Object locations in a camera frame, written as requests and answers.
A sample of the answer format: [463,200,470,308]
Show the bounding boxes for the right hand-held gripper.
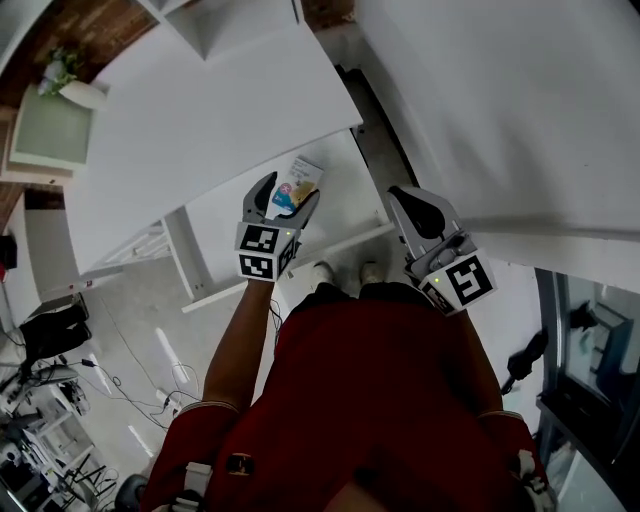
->
[387,185,499,318]

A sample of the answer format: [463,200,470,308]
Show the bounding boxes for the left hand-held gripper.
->
[234,171,322,284]

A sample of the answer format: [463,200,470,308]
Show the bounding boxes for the blue and white box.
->
[271,155,325,214]

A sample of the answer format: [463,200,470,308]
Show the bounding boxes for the white drawer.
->
[162,127,396,315]

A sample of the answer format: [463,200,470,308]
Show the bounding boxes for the person's left forearm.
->
[201,277,277,410]

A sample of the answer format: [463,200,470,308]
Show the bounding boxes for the person's white right shoe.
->
[358,260,384,286]

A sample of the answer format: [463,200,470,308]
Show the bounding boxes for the white desk with cabinet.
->
[38,0,365,304]

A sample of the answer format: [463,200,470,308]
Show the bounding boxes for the black cloth bundle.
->
[499,329,550,396]

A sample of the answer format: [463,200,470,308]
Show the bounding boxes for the person's red shirt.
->
[139,282,549,512]

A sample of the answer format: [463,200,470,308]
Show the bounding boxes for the dark-framed glass partition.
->
[534,267,640,512]

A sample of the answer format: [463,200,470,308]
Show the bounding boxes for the white power strip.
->
[154,388,182,417]

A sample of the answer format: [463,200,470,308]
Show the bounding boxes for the white vase with plant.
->
[37,47,110,112]

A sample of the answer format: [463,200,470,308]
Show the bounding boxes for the pale green framed panel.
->
[8,83,95,170]

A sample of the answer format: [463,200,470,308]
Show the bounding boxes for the black box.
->
[0,234,19,269]

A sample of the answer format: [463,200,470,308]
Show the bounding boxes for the grey device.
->
[19,363,81,387]

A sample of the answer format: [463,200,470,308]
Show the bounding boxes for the black round stool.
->
[115,474,149,512]

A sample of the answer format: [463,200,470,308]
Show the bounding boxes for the thin black cable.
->
[268,298,285,347]

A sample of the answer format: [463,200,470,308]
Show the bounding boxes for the white floor cable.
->
[171,362,201,397]

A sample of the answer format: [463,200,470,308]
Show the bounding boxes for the black floor cable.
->
[79,357,201,432]

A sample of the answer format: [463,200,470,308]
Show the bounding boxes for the white harness strap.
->
[182,460,214,507]
[514,448,557,512]

